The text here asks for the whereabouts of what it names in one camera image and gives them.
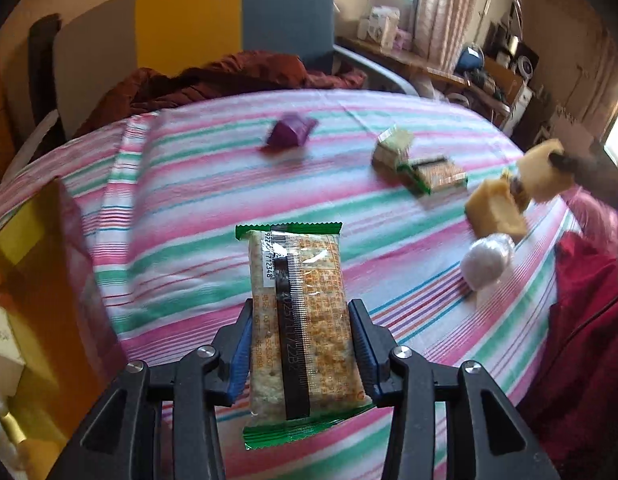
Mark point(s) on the pale yellow block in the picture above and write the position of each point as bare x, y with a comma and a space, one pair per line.
541, 175

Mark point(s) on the striped tablecloth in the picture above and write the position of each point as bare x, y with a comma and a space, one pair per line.
189, 210

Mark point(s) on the gold tin box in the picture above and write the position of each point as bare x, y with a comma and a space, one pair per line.
49, 280

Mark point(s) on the patterned beige curtain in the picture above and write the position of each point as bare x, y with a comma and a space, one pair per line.
444, 5

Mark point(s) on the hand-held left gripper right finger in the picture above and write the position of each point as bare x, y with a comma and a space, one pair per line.
365, 360

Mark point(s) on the black rolled mat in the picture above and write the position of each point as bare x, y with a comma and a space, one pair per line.
43, 70

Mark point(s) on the white carton box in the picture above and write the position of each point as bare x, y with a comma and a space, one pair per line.
386, 22

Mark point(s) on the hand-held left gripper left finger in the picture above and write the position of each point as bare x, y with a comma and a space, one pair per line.
241, 367

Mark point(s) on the grey yellow blue sofa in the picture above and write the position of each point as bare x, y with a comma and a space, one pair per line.
189, 25

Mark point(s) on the blue round object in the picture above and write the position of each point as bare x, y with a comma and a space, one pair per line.
469, 57

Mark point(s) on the wooden shelf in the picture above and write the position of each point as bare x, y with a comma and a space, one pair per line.
419, 62

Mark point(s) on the red garment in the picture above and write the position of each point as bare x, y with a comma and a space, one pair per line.
584, 360

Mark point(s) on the dark red cloth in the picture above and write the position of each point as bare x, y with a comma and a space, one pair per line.
229, 80

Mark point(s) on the small white box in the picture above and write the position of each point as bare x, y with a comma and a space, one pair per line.
365, 27

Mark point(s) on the tan yellow block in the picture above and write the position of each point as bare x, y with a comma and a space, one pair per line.
496, 207

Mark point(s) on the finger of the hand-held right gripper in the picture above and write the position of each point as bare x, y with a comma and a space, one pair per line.
589, 170

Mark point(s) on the pink box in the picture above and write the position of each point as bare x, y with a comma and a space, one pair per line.
405, 40

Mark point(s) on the white printed packet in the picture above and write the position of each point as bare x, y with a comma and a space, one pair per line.
1, 340

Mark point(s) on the pale green cracker packet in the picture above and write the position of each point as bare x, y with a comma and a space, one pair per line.
394, 147

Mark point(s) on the purple snack packet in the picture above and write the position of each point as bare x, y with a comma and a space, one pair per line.
289, 132

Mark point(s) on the silver wrapped ball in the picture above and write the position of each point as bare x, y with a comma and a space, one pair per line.
486, 260

